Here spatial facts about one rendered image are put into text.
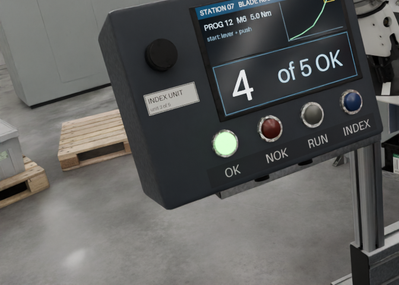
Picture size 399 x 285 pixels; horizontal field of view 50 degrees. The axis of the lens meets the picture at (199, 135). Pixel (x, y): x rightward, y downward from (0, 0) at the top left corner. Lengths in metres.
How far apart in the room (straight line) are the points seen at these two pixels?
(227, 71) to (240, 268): 1.70
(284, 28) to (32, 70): 5.84
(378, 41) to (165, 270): 1.54
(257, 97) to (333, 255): 1.71
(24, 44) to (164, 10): 5.79
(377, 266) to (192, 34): 0.45
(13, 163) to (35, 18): 3.10
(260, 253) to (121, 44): 1.82
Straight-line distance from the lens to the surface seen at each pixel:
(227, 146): 0.41
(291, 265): 2.05
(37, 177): 3.40
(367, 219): 0.65
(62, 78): 6.30
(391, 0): 1.20
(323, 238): 2.20
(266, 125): 0.42
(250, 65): 0.43
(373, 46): 0.99
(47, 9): 6.24
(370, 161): 0.61
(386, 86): 1.05
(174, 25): 0.41
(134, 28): 0.40
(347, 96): 0.48
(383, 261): 0.71
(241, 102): 0.42
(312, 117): 0.45
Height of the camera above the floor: 1.27
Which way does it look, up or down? 20 degrees down
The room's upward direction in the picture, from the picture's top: 11 degrees counter-clockwise
